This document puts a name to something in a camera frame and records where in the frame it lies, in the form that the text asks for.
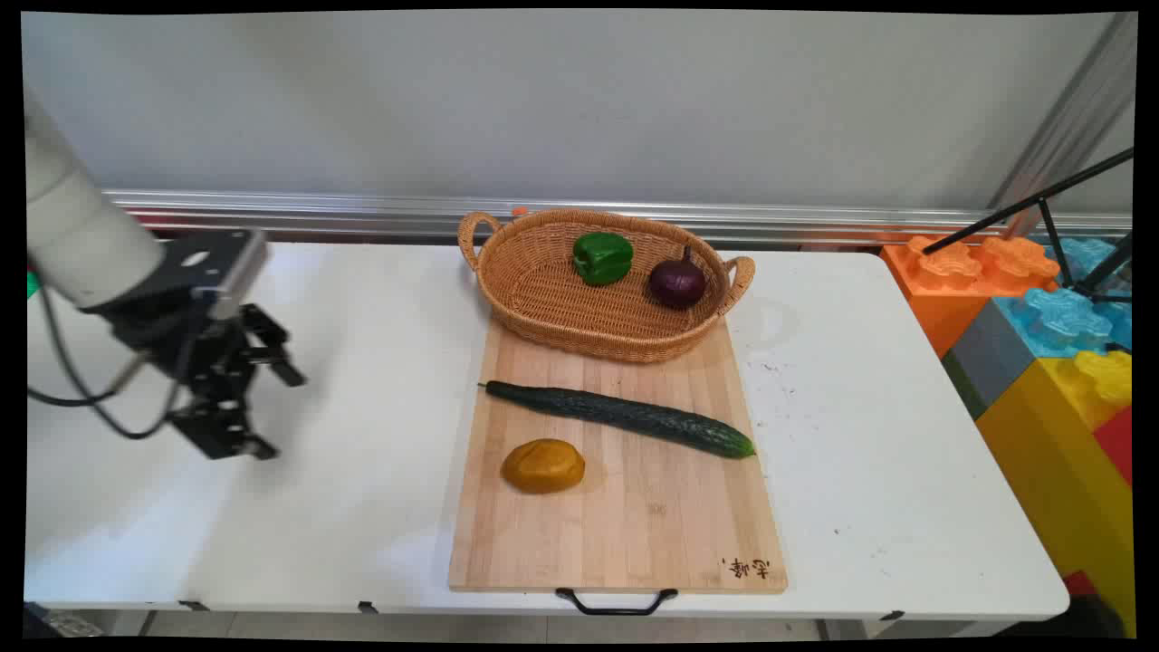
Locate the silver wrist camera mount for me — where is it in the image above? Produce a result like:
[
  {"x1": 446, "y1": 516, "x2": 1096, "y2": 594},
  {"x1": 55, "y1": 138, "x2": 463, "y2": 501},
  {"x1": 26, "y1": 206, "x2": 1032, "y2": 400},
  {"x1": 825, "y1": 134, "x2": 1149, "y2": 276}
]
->
[{"x1": 158, "y1": 229, "x2": 271, "y2": 320}]

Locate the long dark green cucumber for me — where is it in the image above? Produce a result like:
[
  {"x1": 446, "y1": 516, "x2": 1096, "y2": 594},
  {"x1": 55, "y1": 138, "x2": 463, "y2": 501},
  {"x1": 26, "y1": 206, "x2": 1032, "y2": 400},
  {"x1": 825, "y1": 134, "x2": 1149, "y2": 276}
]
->
[{"x1": 478, "y1": 380, "x2": 757, "y2": 459}]

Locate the black tripod stand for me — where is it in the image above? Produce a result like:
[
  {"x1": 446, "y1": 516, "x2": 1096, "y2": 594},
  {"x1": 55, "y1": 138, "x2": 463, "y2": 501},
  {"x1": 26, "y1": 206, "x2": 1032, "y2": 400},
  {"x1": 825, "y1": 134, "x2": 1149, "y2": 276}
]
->
[{"x1": 922, "y1": 148, "x2": 1135, "y2": 304}]

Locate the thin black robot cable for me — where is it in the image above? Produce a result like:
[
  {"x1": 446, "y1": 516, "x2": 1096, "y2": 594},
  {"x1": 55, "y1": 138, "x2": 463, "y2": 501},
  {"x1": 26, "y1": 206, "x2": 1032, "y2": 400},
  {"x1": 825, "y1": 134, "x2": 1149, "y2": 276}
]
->
[
  {"x1": 36, "y1": 281, "x2": 196, "y2": 442},
  {"x1": 27, "y1": 353, "x2": 150, "y2": 407}
]

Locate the orange giant building block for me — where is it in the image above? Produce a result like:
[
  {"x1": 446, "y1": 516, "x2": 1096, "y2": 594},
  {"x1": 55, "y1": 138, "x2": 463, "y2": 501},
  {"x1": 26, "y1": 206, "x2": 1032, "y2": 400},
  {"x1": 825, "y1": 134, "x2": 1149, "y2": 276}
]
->
[{"x1": 880, "y1": 235, "x2": 1062, "y2": 359}]

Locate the yellow-brown potato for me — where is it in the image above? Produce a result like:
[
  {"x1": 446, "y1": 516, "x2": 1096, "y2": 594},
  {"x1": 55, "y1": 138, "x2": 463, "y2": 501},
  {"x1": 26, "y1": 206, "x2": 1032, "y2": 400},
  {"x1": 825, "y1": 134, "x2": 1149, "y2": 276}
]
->
[{"x1": 502, "y1": 438, "x2": 586, "y2": 495}]

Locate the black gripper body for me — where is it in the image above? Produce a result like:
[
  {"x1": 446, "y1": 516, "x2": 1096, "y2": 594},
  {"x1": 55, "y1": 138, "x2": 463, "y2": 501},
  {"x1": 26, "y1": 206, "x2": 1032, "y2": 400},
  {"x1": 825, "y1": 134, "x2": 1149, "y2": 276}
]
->
[{"x1": 83, "y1": 272, "x2": 251, "y2": 410}]

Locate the grey giant building block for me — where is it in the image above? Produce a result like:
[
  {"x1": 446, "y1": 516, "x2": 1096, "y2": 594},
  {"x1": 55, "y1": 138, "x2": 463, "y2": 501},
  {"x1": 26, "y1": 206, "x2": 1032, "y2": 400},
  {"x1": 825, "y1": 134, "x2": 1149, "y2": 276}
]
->
[{"x1": 942, "y1": 299, "x2": 1038, "y2": 419}]

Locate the yellow giant building block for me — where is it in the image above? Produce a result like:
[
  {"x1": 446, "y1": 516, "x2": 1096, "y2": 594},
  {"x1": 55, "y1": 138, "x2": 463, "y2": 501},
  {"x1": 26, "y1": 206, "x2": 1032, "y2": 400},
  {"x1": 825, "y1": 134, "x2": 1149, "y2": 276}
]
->
[{"x1": 976, "y1": 349, "x2": 1137, "y2": 635}]

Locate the green bell pepper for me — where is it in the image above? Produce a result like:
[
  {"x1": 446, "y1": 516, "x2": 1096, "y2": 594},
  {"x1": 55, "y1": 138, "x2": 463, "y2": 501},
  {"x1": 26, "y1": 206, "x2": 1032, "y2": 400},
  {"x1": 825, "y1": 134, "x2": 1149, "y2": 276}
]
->
[{"x1": 572, "y1": 232, "x2": 635, "y2": 287}]

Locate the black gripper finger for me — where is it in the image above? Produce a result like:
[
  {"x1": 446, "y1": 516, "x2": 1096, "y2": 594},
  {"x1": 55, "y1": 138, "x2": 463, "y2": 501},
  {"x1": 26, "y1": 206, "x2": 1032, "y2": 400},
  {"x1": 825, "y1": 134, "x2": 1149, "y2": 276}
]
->
[
  {"x1": 237, "y1": 303, "x2": 307, "y2": 388},
  {"x1": 170, "y1": 398, "x2": 280, "y2": 461}
]

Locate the purple red onion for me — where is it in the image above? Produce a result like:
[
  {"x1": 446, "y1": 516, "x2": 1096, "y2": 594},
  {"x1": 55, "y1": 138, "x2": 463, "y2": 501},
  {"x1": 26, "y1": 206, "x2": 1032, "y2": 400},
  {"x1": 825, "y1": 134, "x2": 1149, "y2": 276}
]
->
[{"x1": 648, "y1": 244, "x2": 708, "y2": 311}]

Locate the wooden cutting board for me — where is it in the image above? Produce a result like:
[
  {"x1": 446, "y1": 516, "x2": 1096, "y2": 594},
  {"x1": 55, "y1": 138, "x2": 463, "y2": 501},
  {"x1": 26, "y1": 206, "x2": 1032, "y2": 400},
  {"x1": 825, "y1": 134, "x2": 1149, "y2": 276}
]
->
[{"x1": 448, "y1": 317, "x2": 789, "y2": 617}]

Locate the blue giant building block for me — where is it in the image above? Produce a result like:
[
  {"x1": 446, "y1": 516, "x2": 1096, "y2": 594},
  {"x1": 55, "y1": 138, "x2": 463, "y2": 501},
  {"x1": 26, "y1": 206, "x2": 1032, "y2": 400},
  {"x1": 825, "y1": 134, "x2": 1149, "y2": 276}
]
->
[{"x1": 991, "y1": 237, "x2": 1133, "y2": 359}]

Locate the red giant building block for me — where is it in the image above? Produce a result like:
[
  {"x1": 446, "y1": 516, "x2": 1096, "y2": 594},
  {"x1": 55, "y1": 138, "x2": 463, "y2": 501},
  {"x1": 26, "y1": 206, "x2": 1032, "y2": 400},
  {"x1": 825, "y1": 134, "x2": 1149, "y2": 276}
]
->
[{"x1": 1093, "y1": 406, "x2": 1133, "y2": 485}]

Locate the aluminium wall rail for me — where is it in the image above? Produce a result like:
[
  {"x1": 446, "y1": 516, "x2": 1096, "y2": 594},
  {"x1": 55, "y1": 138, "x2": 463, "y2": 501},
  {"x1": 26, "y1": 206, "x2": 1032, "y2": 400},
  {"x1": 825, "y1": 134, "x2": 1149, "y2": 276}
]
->
[{"x1": 104, "y1": 190, "x2": 1133, "y2": 245}]

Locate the woven wicker basket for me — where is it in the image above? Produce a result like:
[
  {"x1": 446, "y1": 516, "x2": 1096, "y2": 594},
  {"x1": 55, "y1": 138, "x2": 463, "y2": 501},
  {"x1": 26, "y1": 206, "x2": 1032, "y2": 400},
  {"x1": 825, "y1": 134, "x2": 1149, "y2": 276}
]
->
[{"x1": 457, "y1": 208, "x2": 757, "y2": 365}]

